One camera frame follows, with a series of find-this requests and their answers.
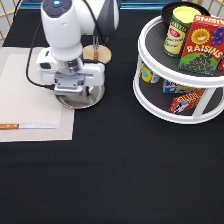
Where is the red and white food box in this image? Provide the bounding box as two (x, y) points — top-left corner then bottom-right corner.
(170, 89), (204, 114)

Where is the yellow and blue can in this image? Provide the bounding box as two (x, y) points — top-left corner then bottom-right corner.
(141, 65), (160, 83)

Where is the red raisins box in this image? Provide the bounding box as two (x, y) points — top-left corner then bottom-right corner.
(179, 15), (224, 75)

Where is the beige woven placemat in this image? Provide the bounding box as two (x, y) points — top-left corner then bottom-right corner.
(0, 47), (74, 142)

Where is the knife with wooden handle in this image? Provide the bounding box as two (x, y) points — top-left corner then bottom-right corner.
(0, 124), (57, 130)

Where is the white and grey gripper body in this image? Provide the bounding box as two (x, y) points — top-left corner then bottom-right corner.
(36, 48), (105, 94)

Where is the yellow mustard can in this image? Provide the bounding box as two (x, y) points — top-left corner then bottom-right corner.
(164, 6), (200, 58)

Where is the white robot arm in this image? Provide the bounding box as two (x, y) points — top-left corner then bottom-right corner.
(37, 0), (119, 95)

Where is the round wooden coaster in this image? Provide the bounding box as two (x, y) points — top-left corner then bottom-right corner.
(83, 45), (112, 64)

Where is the fork with wooden handle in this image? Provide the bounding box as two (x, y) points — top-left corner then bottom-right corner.
(93, 36), (99, 60)

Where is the black bowl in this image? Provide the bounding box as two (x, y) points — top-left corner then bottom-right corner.
(161, 1), (210, 29)

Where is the round silver metal plate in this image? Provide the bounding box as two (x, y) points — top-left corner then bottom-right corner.
(56, 86), (105, 109)

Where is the blue and white food box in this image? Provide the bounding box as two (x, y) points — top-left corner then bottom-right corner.
(162, 80), (196, 94)

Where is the white two-tier turntable rack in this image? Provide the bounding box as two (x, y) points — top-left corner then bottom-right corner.
(133, 16), (224, 124)

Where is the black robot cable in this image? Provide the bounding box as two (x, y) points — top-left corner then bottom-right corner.
(25, 0), (56, 91)

